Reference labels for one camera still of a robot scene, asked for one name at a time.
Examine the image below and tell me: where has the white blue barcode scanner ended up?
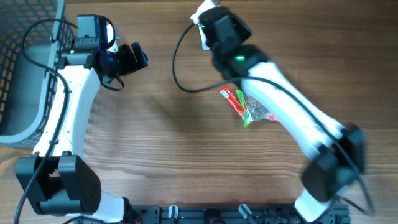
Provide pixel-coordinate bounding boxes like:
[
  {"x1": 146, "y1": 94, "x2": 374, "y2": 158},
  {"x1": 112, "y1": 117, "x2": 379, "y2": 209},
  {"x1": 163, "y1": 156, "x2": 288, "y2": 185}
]
[{"x1": 190, "y1": 0, "x2": 219, "y2": 50}]

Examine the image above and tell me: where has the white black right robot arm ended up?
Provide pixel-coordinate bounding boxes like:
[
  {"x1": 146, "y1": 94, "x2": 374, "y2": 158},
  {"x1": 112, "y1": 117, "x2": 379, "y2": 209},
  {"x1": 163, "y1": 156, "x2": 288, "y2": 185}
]
[{"x1": 191, "y1": 1, "x2": 365, "y2": 223}]

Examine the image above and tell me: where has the clear plastic snack wrapper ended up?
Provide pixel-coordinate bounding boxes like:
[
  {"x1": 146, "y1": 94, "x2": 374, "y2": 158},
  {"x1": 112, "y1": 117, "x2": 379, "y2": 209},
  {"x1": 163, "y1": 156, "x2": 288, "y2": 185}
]
[{"x1": 243, "y1": 93, "x2": 278, "y2": 121}]

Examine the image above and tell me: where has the dark grey plastic basket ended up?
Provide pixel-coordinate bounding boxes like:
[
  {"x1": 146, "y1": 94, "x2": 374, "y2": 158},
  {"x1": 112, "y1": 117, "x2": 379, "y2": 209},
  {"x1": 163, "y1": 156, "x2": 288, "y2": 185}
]
[{"x1": 1, "y1": 0, "x2": 75, "y2": 147}]

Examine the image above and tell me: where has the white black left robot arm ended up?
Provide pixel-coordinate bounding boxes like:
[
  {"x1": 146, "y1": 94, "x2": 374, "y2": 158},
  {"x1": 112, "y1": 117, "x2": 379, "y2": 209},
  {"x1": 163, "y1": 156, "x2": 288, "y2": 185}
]
[{"x1": 14, "y1": 42, "x2": 148, "y2": 223}]

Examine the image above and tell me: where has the green snack packet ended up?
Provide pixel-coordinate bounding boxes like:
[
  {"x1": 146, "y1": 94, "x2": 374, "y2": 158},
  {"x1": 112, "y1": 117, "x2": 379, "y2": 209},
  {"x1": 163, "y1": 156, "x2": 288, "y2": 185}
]
[{"x1": 236, "y1": 90, "x2": 253, "y2": 127}]

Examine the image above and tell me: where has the red stick snack packet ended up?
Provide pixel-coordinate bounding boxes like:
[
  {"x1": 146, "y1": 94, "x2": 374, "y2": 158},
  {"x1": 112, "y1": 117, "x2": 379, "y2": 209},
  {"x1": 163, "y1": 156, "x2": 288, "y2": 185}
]
[{"x1": 219, "y1": 85, "x2": 244, "y2": 118}]

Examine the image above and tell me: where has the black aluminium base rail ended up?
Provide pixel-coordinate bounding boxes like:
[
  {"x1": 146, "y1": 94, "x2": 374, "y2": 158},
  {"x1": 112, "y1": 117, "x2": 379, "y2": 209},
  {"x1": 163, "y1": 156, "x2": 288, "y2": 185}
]
[{"x1": 74, "y1": 203, "x2": 351, "y2": 224}]

